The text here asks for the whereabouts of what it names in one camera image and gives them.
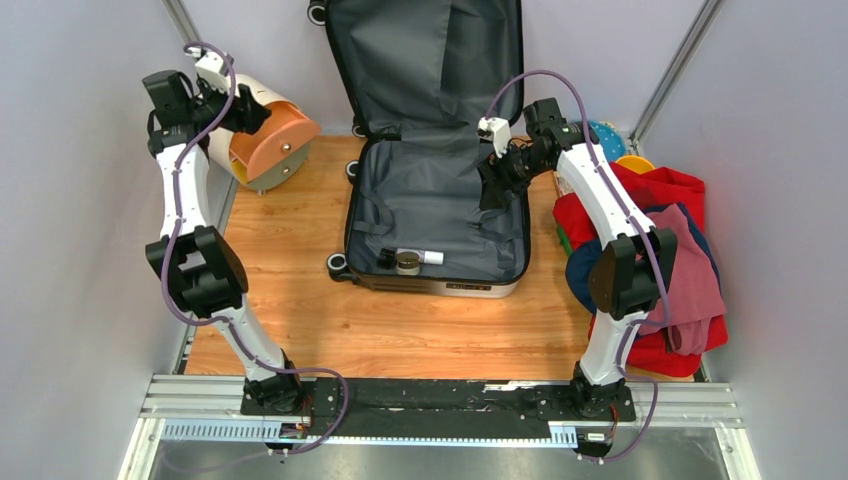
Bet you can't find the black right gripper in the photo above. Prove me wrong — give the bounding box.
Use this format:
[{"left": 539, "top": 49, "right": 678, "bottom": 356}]
[{"left": 476, "top": 139, "right": 550, "bottom": 212}]

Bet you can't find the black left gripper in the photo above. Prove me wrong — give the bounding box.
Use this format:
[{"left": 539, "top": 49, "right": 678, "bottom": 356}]
[{"left": 186, "top": 77, "right": 271, "bottom": 137}]

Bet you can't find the cream mini drawer cabinet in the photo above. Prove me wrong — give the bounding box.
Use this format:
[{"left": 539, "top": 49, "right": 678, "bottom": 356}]
[{"left": 208, "top": 74, "right": 321, "bottom": 192}]

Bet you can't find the navy blue garment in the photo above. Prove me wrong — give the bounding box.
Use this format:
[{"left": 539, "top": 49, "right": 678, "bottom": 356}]
[{"left": 565, "top": 203, "right": 694, "bottom": 314}]

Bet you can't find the small round jar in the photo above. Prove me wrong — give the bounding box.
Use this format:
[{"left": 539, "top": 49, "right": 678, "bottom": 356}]
[{"left": 395, "top": 251, "right": 422, "bottom": 276}]

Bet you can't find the white tube black cap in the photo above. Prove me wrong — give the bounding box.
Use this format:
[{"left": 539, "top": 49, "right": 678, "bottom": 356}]
[{"left": 377, "top": 248, "right": 444, "bottom": 269}]

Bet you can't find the astronaut print suitcase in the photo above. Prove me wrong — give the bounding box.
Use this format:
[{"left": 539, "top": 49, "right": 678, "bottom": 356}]
[{"left": 324, "top": 1, "right": 531, "bottom": 298}]

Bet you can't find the red garment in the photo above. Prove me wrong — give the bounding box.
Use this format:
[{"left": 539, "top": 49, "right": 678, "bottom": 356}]
[{"left": 553, "top": 164, "right": 728, "bottom": 378}]

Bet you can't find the pink ribbed garment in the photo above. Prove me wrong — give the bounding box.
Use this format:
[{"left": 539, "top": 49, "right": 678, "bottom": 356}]
[{"left": 648, "top": 204, "right": 726, "bottom": 355}]

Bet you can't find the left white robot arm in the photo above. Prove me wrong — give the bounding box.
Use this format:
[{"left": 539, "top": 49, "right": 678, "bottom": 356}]
[{"left": 142, "top": 70, "right": 320, "bottom": 415}]

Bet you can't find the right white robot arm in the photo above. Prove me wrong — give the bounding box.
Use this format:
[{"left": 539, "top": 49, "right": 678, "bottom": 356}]
[{"left": 477, "top": 98, "right": 678, "bottom": 419}]

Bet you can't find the floral placemat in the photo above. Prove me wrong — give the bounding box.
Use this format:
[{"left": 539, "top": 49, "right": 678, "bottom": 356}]
[{"left": 553, "top": 171, "right": 574, "bottom": 197}]

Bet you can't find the green plastic tray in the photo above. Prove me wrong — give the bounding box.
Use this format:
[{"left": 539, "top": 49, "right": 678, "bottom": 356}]
[{"left": 556, "top": 226, "right": 573, "bottom": 257}]

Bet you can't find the teal dotted plate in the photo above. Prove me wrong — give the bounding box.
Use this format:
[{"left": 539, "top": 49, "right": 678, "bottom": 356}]
[{"left": 589, "top": 120, "right": 627, "bottom": 163}]

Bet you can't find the orange bowl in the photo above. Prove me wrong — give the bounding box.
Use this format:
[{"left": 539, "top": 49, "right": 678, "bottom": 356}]
[{"left": 616, "top": 155, "right": 656, "bottom": 174}]

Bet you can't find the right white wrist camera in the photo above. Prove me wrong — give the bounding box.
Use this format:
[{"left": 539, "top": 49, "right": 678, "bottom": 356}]
[{"left": 477, "top": 117, "right": 512, "bottom": 158}]

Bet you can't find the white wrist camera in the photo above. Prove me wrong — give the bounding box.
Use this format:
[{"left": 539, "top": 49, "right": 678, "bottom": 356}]
[
  {"left": 477, "top": 117, "right": 512, "bottom": 158},
  {"left": 191, "top": 48, "right": 231, "bottom": 93}
]

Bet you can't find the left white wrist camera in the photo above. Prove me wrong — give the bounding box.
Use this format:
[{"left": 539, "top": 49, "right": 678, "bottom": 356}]
[{"left": 191, "top": 48, "right": 231, "bottom": 93}]

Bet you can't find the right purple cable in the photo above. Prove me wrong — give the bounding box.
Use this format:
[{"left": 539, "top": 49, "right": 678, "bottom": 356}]
[{"left": 484, "top": 69, "right": 674, "bottom": 464}]

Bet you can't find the purple cable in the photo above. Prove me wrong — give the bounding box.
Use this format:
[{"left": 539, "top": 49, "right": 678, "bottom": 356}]
[
  {"left": 158, "top": 40, "right": 350, "bottom": 458},
  {"left": 484, "top": 69, "right": 674, "bottom": 464}
]

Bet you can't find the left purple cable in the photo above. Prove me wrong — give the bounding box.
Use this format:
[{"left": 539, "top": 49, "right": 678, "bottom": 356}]
[{"left": 158, "top": 40, "right": 350, "bottom": 458}]

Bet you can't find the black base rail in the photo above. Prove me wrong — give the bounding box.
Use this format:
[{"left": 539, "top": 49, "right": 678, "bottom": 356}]
[{"left": 240, "top": 377, "right": 636, "bottom": 440}]

